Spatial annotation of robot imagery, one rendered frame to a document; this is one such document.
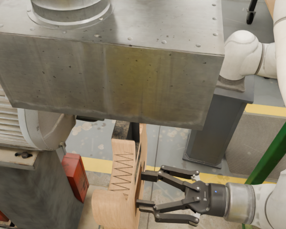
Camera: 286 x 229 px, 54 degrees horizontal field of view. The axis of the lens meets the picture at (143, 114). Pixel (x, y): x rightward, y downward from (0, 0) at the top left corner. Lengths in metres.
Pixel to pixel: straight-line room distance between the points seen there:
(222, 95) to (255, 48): 0.27
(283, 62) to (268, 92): 1.88
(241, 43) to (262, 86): 1.35
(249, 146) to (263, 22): 1.77
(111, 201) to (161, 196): 1.46
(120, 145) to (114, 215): 0.14
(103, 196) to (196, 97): 0.20
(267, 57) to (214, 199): 0.88
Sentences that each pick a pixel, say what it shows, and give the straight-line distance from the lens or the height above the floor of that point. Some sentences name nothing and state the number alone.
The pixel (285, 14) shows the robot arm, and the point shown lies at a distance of 0.85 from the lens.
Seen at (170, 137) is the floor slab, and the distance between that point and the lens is 2.12.
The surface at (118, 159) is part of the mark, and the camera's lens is 0.55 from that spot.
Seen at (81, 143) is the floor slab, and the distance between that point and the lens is 2.11.
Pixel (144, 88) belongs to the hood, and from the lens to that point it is 0.37.
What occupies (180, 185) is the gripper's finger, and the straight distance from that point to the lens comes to 0.70.
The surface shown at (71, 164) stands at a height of 0.62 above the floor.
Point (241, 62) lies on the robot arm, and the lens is 1.42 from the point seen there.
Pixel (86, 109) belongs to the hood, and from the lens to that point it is 0.43.
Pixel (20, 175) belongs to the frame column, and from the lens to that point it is 0.88.
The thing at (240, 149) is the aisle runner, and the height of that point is 0.00.
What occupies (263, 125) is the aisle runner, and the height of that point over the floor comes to 0.00.
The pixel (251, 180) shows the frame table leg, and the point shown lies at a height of 0.41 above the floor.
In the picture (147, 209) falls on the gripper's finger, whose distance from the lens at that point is 0.67.
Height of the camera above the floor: 1.72
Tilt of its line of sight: 50 degrees down
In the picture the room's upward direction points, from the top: 2 degrees clockwise
